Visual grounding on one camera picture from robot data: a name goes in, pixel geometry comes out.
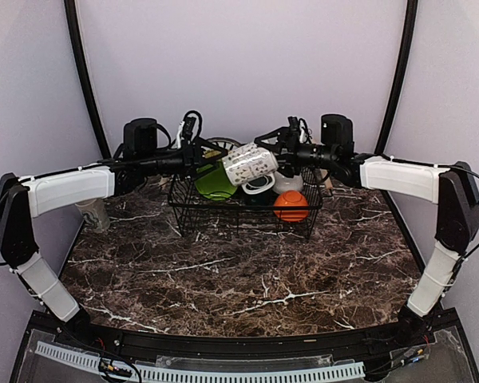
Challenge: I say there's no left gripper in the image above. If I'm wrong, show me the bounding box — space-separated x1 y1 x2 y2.
141 136 229 181

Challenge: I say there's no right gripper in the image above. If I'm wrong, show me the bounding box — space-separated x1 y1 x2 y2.
255 125 338 176

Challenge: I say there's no patterned white mug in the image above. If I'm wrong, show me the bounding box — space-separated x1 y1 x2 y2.
222 143 279 186

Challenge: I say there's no dark green mug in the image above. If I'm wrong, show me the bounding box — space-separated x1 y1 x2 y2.
241 174 275 206

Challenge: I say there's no floral white tall cup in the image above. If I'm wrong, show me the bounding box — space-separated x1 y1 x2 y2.
75 199 110 233

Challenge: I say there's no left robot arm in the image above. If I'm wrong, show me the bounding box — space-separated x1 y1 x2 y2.
0 110 228 348

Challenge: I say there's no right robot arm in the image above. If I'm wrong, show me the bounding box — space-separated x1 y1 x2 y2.
254 114 479 346

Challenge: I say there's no blue striped white plate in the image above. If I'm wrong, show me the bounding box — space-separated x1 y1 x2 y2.
207 137 241 151

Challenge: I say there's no green plastic plate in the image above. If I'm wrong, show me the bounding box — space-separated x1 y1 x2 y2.
194 160 237 201

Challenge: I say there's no white ceramic bowl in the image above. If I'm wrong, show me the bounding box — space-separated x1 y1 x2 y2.
272 172 303 195

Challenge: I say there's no orange bowl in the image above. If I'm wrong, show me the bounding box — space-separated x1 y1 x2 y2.
274 190 310 223

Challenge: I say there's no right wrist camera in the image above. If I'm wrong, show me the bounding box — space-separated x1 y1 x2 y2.
288 116 312 144

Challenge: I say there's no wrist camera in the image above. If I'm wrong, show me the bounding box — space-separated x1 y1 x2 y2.
175 110 203 149
288 116 312 144

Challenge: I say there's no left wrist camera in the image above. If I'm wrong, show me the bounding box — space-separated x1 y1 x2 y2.
175 110 203 149

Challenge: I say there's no right wooden rack handle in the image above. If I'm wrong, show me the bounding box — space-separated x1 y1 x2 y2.
319 170 333 190

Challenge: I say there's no black wire dish rack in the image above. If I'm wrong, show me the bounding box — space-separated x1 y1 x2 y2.
168 167 324 238

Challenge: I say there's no black front rail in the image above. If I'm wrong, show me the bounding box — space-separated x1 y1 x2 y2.
51 318 436 362

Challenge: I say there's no white cable duct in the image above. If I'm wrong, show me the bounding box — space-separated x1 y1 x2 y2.
35 342 365 383

